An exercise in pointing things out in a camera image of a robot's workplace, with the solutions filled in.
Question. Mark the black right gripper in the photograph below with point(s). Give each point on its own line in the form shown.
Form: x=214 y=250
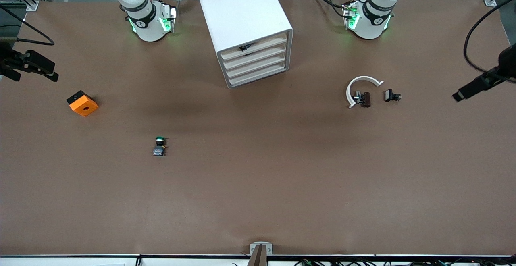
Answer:
x=13 y=61

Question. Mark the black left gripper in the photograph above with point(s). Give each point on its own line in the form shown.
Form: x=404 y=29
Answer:
x=494 y=75

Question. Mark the white plastic drawer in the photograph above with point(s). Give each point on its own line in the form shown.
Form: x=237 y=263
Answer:
x=266 y=42
x=254 y=65
x=254 y=56
x=254 y=75

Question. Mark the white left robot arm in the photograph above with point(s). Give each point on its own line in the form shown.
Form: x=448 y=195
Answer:
x=373 y=20

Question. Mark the white drawer cabinet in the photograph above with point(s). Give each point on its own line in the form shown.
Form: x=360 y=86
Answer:
x=238 y=12

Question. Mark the orange block with hole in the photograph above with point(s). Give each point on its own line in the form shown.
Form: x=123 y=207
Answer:
x=85 y=107

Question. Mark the small black clip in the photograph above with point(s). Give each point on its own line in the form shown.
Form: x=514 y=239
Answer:
x=389 y=95

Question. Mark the dark brown hex cylinder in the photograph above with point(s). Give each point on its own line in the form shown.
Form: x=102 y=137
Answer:
x=366 y=99

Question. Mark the white curved plastic clip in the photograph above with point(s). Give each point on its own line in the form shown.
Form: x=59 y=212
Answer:
x=365 y=77

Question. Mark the small black part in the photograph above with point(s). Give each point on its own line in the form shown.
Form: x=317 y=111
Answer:
x=244 y=48

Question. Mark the brown table cover sheet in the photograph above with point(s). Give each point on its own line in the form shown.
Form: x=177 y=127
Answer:
x=258 y=185

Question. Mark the green push button switch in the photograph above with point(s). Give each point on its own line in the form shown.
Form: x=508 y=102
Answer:
x=159 y=151

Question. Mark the grey metal bracket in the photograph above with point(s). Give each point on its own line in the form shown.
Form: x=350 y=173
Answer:
x=254 y=249

